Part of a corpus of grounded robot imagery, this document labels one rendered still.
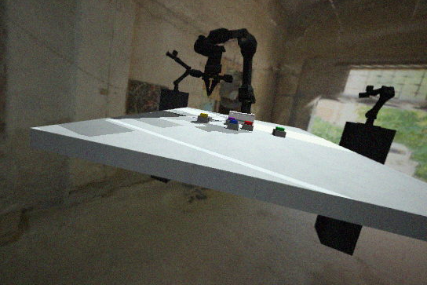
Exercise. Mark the yellow button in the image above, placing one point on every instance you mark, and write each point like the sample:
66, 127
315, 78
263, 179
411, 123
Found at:
203, 118

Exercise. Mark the red button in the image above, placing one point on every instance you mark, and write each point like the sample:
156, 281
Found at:
247, 126

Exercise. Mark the blue button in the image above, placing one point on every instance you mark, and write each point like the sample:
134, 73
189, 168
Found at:
233, 125

